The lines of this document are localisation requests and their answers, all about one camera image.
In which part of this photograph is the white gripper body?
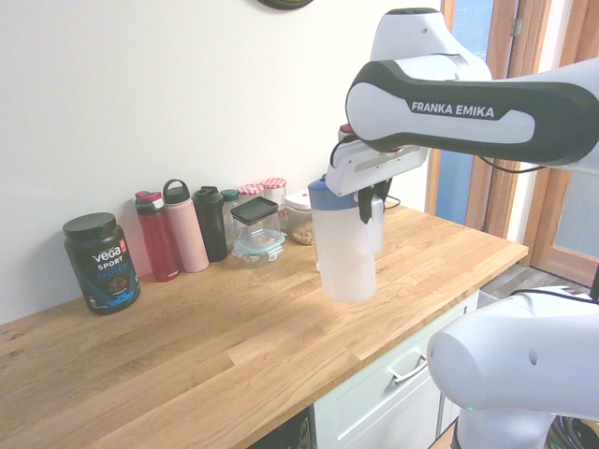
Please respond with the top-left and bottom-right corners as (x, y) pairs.
(325, 138), (429, 198)

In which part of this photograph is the translucent pitcher with blue lid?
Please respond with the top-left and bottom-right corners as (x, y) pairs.
(307, 175), (386, 303)

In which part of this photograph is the pink water bottle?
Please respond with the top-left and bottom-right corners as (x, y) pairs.
(162, 179), (211, 273)

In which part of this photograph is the red water bottle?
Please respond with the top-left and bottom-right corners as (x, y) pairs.
(134, 189), (182, 282)

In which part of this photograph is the cereal container white lid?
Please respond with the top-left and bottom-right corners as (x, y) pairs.
(284, 190), (317, 247)

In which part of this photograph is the glass jar red checked lid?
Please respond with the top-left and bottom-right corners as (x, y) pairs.
(260, 177), (288, 233)
(237, 183), (266, 207)

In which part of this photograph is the square container black lid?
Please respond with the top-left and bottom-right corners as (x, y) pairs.
(229, 196), (282, 249)

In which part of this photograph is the glass container teal lid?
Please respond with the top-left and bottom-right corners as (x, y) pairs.
(231, 231), (286, 268)

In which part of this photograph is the glass jar green lid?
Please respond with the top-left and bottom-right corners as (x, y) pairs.
(220, 188), (241, 253)

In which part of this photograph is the black shaker bottle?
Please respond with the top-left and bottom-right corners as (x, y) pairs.
(192, 185), (229, 263)

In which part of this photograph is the wooden glazed door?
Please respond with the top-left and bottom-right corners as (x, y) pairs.
(428, 0), (599, 287)

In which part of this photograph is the black dishwasher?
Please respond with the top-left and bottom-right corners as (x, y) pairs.
(247, 405), (317, 449)

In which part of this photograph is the black Vega protein tub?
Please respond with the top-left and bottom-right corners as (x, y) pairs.
(63, 212), (141, 316)

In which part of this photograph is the silver drawer handle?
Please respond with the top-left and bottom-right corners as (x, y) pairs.
(387, 354), (430, 383)

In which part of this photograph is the dark round wall object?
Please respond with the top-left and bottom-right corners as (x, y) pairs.
(256, 0), (315, 10)

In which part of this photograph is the white cabinet drawer with handle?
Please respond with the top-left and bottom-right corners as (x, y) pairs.
(312, 289), (481, 449)

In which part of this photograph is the bundle of floor cables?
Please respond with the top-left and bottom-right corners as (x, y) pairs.
(551, 414), (599, 449)

